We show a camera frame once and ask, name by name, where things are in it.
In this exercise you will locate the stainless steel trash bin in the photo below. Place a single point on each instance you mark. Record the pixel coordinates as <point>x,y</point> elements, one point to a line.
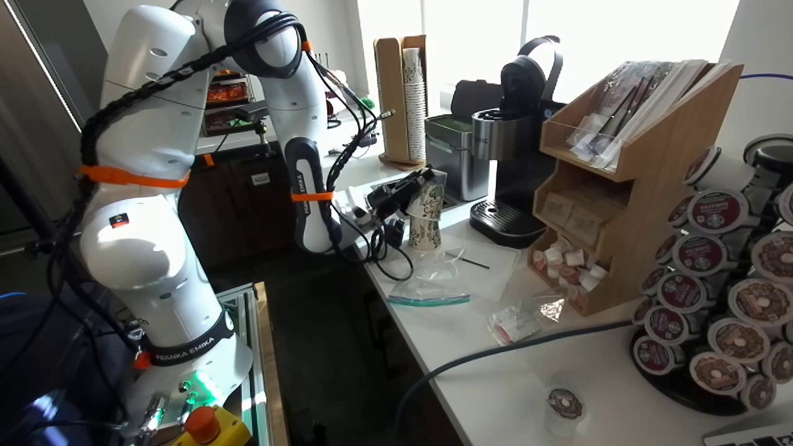
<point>450,148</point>

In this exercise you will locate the black silver coffee machine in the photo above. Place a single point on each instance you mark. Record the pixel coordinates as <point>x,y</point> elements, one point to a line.
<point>500,160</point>

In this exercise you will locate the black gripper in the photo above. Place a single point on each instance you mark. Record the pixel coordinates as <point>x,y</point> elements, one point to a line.
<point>391,203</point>

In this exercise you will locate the clear plastic zip bag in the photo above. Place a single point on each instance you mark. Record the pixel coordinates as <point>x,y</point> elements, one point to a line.
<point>434,284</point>

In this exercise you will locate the patterned paper cup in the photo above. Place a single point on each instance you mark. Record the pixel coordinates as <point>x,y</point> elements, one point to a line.
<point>429,200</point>
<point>424,234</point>

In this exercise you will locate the stack of paper cups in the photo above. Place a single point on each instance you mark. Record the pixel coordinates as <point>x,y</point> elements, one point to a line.
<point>414,102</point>

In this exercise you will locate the single coffee pod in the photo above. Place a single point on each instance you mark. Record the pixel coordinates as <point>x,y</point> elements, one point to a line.
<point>566,404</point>

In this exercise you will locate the wooden cup dispenser box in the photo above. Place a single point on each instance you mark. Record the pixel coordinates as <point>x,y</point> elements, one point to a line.
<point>391,78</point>

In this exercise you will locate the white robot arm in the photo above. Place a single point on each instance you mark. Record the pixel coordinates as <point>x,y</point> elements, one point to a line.
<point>138,158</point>

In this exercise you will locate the small plastic packet bag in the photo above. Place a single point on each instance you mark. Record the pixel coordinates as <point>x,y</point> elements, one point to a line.
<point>522,315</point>

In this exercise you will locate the wooden condiment organizer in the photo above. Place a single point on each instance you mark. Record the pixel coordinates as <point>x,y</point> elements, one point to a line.
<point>618,219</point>

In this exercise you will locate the yellow emergency stop button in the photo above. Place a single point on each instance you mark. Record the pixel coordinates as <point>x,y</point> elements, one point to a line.
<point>211,426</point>

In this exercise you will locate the coffee pod carousel rack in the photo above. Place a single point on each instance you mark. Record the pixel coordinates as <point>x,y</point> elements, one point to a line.
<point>714,320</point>

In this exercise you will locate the black stir stick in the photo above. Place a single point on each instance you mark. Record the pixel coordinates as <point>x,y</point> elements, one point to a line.
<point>470,260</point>

